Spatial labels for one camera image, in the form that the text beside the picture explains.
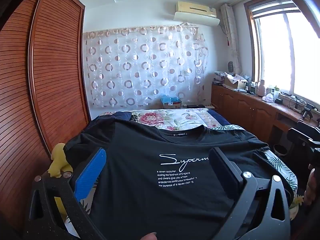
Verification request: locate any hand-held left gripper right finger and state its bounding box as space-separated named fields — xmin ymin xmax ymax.
xmin=209 ymin=147 xmax=292 ymax=240

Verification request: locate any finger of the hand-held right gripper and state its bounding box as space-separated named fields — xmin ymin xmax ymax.
xmin=287 ymin=127 xmax=313 ymax=147
xmin=297 ymin=119 xmax=320 ymax=132

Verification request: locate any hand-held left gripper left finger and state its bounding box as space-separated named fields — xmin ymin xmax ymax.
xmin=24 ymin=147 xmax=108 ymax=240

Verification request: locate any black printed t-shirt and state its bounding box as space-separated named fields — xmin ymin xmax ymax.
xmin=64 ymin=119 xmax=270 ymax=240

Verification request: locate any person's right hand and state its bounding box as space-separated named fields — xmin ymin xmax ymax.
xmin=303 ymin=167 xmax=320 ymax=205

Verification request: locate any dark waste bin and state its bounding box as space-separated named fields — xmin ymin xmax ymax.
xmin=274 ymin=144 xmax=290 ymax=158

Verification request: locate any yellow plush toy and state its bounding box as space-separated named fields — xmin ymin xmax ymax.
xmin=48 ymin=143 xmax=73 ymax=218

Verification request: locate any dark floral cushion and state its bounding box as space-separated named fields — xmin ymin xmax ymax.
xmin=287 ymin=192 xmax=307 ymax=209

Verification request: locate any long wooden cabinet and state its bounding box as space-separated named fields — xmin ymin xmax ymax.
xmin=211 ymin=84 xmax=320 ymax=143

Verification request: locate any white jug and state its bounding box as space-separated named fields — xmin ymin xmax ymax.
xmin=257 ymin=79 xmax=266 ymax=97

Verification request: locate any floral quilt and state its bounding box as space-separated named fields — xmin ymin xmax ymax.
xmin=99 ymin=107 xmax=225 ymax=132

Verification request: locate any wooden framed window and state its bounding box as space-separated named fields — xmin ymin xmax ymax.
xmin=244 ymin=0 xmax=320 ymax=105

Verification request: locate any open cardboard box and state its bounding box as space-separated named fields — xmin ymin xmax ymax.
xmin=224 ymin=74 xmax=248 ymax=90

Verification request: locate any blue tissue box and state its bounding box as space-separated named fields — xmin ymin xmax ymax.
xmin=160 ymin=95 xmax=182 ymax=109

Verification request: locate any wooden slatted wardrobe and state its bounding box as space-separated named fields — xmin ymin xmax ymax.
xmin=0 ymin=0 xmax=92 ymax=240

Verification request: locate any circle-print sheer curtain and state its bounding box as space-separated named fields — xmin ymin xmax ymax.
xmin=82 ymin=25 xmax=209 ymax=108

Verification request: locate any patterned window curtain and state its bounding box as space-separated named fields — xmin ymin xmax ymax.
xmin=220 ymin=3 xmax=242 ymax=74

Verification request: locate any wall air conditioner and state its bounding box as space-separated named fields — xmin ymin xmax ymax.
xmin=174 ymin=1 xmax=220 ymax=27

